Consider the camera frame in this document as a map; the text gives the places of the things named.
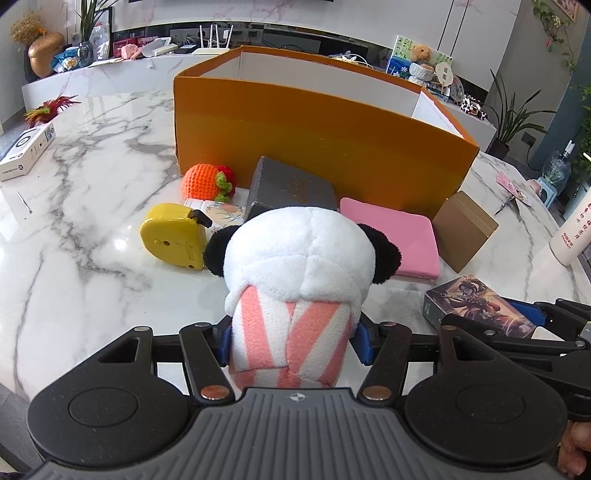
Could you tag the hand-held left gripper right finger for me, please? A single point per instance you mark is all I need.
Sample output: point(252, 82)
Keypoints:
point(362, 342)

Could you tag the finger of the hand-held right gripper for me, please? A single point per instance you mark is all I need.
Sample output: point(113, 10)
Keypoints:
point(568, 311)
point(508, 339)

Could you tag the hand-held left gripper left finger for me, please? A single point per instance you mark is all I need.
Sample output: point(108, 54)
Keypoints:
point(225, 342)

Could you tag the illustrated card box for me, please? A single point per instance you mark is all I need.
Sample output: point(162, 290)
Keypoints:
point(471, 300)

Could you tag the panda plush toy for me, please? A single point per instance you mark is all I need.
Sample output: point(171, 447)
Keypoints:
point(300, 258)

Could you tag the pink case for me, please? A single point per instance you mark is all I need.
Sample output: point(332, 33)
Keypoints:
point(406, 240)

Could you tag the brown cardboard box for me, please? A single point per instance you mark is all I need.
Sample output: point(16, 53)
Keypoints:
point(461, 230)

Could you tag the yellow tape measure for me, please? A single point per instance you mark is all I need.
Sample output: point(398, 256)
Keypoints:
point(171, 230)

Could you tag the orange crochet fruit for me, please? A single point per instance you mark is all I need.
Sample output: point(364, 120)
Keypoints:
point(198, 182)

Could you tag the dark grey gift box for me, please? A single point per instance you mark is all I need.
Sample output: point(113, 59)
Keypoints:
point(286, 184)

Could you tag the orange cardboard box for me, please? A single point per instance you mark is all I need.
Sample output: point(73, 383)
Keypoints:
point(323, 138)

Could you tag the person's right hand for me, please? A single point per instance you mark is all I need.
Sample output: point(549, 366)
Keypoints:
point(577, 447)

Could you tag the white bottle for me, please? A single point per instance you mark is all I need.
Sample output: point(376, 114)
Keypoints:
point(572, 235)

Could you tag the teal stool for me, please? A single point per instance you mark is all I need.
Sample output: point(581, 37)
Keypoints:
point(549, 194)

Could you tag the small metal scissors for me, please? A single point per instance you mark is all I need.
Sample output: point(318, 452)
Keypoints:
point(508, 204)

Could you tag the pink small heater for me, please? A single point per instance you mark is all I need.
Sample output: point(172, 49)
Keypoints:
point(534, 187)

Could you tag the pink tag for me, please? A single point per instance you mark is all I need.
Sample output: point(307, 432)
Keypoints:
point(510, 184)

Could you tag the potted plant in black pot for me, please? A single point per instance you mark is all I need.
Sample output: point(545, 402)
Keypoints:
point(508, 120)

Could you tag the cow figurine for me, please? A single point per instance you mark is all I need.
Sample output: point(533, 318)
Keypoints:
point(473, 107)

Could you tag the small metal pin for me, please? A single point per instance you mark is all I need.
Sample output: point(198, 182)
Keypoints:
point(23, 202)

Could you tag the round wooden sign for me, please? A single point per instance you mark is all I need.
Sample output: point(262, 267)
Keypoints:
point(444, 74)

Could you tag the white product box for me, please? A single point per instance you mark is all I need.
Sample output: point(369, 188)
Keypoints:
point(23, 152)

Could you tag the hanging vine plant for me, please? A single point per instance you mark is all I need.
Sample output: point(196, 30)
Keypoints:
point(554, 27)

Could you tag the flower painting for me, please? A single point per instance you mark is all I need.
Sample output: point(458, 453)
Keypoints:
point(398, 60)

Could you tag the white marble tv cabinet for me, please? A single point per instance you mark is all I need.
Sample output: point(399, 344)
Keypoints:
point(115, 76)

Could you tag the red feather toy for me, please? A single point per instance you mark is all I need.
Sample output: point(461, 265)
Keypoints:
point(46, 110)

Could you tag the brown teddy bear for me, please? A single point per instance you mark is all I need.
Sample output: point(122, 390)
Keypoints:
point(421, 53)

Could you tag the white router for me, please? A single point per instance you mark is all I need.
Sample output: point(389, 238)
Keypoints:
point(214, 46)

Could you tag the blue snack bag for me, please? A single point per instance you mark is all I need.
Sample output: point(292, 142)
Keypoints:
point(67, 60)

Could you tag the golden vase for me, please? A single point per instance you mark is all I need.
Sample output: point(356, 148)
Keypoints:
point(44, 55)

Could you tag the green plant in glass vase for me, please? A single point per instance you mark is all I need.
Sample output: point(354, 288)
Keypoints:
point(87, 27)

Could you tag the dried grass bouquet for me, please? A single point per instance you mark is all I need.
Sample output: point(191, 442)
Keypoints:
point(27, 27)

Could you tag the picture frame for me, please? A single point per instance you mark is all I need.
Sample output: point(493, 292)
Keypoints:
point(102, 27)

